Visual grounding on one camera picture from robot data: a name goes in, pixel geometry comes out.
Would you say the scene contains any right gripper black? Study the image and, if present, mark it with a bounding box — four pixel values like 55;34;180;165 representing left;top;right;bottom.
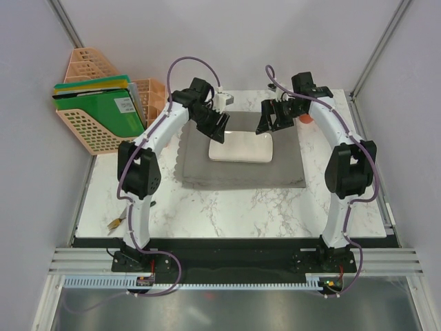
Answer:
256;99;305;135

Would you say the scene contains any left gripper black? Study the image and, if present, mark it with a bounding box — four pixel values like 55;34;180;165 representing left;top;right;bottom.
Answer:
192;105;229;145

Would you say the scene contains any orange mug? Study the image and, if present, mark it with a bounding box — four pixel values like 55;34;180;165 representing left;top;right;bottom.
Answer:
299;114;313;124

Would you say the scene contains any white rectangular plate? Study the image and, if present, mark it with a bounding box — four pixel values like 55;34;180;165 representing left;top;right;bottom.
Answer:
208;131;274;163

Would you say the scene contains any gold fork green handle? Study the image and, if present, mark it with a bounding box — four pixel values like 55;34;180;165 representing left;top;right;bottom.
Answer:
106;200;156;237

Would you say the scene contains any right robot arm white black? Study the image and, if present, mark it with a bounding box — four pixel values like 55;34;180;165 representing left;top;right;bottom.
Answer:
256;66;378;272

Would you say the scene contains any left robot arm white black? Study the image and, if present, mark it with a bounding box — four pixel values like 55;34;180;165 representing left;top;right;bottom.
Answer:
112;78;229;272

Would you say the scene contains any yellow folder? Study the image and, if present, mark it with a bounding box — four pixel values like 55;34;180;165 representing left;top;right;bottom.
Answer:
53;75;130;94

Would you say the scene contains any green folder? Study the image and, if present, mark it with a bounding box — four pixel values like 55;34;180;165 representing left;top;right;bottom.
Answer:
52;89;144;138

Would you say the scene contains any peach file organizer rack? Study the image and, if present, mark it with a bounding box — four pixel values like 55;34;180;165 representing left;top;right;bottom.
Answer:
52;48;167;155

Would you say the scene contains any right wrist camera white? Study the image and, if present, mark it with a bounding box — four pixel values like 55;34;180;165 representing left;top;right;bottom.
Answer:
267;83;285;101

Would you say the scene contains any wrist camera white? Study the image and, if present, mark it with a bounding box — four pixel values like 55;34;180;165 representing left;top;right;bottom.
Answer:
213;92;234;113
267;83;285;101

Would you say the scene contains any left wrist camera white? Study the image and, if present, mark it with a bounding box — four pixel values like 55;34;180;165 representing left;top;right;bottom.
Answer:
213;92;234;113

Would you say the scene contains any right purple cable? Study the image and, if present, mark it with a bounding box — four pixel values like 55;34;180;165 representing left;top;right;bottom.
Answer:
265;64;382;299

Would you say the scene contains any purple cable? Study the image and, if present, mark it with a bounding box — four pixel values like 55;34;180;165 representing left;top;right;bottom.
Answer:
63;56;223;314
265;64;382;299

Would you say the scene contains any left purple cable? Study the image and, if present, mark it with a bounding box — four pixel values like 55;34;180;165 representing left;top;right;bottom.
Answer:
63;56;223;314

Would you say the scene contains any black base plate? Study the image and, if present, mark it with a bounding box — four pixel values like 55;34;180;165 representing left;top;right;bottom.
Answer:
110;237;358;285

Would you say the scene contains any right aluminium frame post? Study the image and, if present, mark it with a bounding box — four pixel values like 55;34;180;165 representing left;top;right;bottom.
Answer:
349;0;413;101

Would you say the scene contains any aluminium frame post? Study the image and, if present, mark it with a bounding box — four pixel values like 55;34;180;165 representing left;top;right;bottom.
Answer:
349;0;413;101
48;0;84;48

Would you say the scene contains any white cable duct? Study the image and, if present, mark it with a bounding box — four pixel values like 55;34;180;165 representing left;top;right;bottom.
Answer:
63;274;323;291

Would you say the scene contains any left aluminium frame post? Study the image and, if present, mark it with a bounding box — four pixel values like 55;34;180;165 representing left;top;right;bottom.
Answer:
48;0;84;48

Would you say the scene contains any aluminium rail profile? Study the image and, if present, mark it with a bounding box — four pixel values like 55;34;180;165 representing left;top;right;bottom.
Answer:
49;248;422;276

